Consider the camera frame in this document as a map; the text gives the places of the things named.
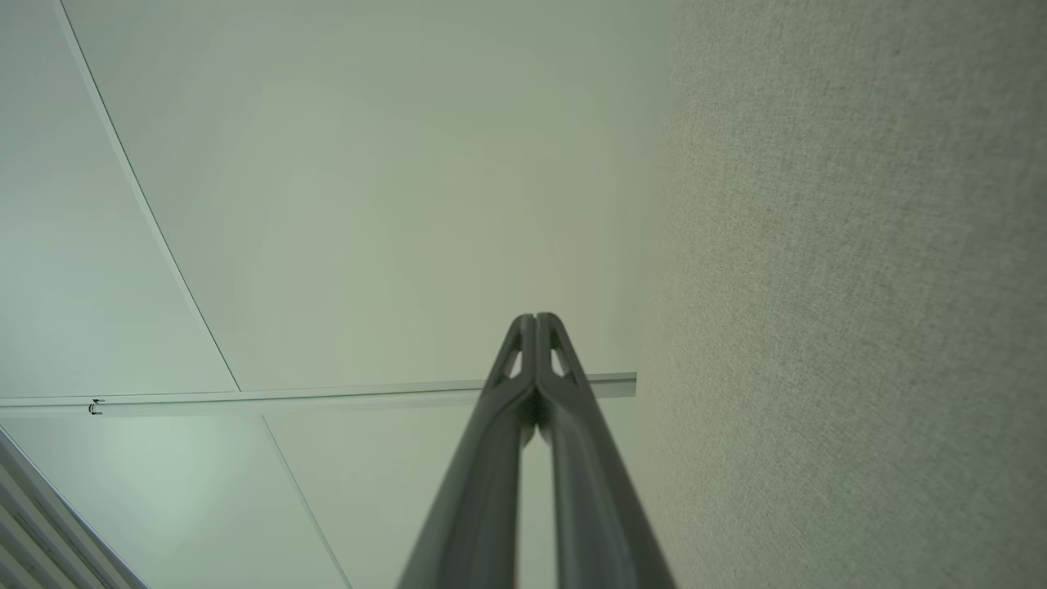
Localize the white window frame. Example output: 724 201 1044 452
0 425 152 589

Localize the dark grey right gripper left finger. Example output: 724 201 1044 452
398 313 538 589

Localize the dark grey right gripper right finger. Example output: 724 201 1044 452
536 312 676 589

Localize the white ceiling rail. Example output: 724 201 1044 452
0 372 637 419

